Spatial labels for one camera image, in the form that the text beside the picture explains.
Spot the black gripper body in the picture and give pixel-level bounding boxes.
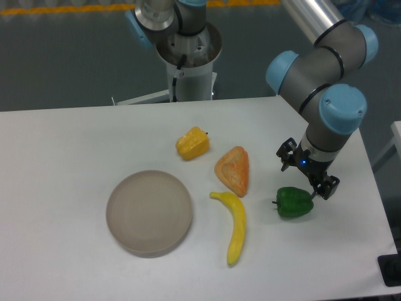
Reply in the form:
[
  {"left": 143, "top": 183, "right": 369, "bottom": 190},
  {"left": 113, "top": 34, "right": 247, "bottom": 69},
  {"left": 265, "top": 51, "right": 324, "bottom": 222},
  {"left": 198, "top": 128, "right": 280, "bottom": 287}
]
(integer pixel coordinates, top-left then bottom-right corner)
[{"left": 295, "top": 141, "right": 333, "bottom": 184}]

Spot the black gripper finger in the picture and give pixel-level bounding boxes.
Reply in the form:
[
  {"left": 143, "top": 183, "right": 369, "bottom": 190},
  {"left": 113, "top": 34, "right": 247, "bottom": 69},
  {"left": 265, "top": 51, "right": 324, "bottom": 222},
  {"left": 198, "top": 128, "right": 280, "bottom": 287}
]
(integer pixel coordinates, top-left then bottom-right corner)
[
  {"left": 310, "top": 174, "right": 340, "bottom": 200},
  {"left": 276, "top": 137, "right": 297, "bottom": 171}
]

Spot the yellow toy pepper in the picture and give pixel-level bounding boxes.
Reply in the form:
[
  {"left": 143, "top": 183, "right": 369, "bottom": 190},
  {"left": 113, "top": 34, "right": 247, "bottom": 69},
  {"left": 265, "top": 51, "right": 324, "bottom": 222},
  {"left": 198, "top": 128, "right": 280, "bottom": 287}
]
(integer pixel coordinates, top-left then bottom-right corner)
[{"left": 175, "top": 127, "right": 210, "bottom": 161}]

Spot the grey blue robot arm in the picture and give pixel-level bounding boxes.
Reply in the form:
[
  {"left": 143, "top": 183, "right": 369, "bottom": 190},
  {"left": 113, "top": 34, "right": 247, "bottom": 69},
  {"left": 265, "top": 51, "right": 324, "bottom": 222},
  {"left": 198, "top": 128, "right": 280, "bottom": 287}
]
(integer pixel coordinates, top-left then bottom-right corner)
[{"left": 125, "top": 1, "right": 378, "bottom": 199}]

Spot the green toy pepper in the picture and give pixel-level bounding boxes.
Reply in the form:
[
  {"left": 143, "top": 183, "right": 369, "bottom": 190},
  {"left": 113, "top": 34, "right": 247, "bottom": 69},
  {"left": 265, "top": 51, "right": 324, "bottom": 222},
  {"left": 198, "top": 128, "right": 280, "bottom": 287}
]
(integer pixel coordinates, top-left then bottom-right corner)
[{"left": 272, "top": 187, "right": 314, "bottom": 218}]

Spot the orange toy fruit wedge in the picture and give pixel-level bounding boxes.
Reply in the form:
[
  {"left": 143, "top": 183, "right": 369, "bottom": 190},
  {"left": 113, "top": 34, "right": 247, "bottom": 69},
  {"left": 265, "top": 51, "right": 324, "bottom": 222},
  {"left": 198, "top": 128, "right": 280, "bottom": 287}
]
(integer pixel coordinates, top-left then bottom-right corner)
[{"left": 214, "top": 146, "right": 249, "bottom": 198}]

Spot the yellow toy banana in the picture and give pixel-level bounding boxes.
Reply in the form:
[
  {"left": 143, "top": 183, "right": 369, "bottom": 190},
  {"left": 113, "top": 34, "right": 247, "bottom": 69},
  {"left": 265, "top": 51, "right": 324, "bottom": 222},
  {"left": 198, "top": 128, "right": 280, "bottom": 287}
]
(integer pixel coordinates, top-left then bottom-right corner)
[{"left": 209, "top": 192, "right": 247, "bottom": 267}]

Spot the black device at table edge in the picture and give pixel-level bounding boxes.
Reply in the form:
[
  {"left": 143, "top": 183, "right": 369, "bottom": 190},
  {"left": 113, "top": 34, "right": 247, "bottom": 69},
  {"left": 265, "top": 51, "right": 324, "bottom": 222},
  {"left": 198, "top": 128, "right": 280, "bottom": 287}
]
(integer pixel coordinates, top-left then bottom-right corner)
[{"left": 377, "top": 254, "right": 401, "bottom": 287}]

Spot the beige round plate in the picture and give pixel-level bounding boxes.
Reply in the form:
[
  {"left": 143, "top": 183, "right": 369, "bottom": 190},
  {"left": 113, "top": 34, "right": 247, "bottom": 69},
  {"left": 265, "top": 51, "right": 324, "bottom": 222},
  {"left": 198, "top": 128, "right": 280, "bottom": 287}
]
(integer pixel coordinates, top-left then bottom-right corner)
[{"left": 106, "top": 170, "right": 193, "bottom": 258}]

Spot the black cable on pedestal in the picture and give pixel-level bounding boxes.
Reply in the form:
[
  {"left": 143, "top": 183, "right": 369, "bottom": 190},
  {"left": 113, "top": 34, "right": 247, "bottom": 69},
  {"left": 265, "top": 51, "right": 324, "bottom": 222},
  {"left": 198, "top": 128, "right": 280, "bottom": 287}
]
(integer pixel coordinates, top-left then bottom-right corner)
[{"left": 171, "top": 54, "right": 187, "bottom": 103}]

